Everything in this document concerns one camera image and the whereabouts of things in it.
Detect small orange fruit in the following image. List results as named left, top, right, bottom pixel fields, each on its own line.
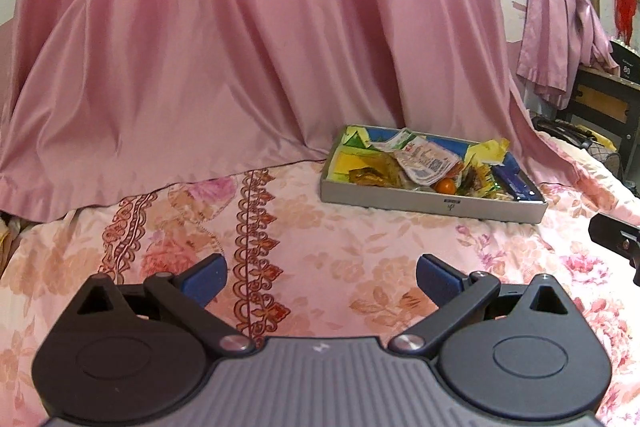
left=433, top=176, right=458, bottom=195

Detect dark blue snack packet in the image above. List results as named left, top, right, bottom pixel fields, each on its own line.
left=490, top=153, right=542, bottom=202

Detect white jelly snack packet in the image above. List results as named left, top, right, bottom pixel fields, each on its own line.
left=392, top=136, right=462, bottom=185

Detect yellow snack bag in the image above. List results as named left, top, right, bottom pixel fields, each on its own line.
left=463, top=139, right=510, bottom=169

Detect dark seaweed snack packet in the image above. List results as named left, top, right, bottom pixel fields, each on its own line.
left=457, top=162, right=497, bottom=198

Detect gold candy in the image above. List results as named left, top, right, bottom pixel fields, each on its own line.
left=348, top=155, right=411, bottom=188

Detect green yellow snack stick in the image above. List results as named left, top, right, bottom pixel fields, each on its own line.
left=375, top=129, right=427, bottom=153

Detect black handbag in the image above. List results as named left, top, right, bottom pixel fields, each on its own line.
left=532, top=116, right=596, bottom=150

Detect grey cardboard tray box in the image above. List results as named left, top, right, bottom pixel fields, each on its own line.
left=319, top=126, right=548, bottom=225

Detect dark wooden shelf unit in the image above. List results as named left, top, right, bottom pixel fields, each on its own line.
left=558, top=66, right=639, bottom=176

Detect dinosaur drawing paper liner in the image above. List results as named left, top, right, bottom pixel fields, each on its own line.
left=328, top=123, right=511, bottom=188

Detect black sign with digits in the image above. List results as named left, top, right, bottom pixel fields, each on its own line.
left=611, top=39, right=640, bottom=84

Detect small purple window curtain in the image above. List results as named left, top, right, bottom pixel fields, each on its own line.
left=516, top=0, right=620, bottom=110

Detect large pink satin curtain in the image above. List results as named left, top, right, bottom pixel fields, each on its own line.
left=1, top=0, right=578, bottom=222

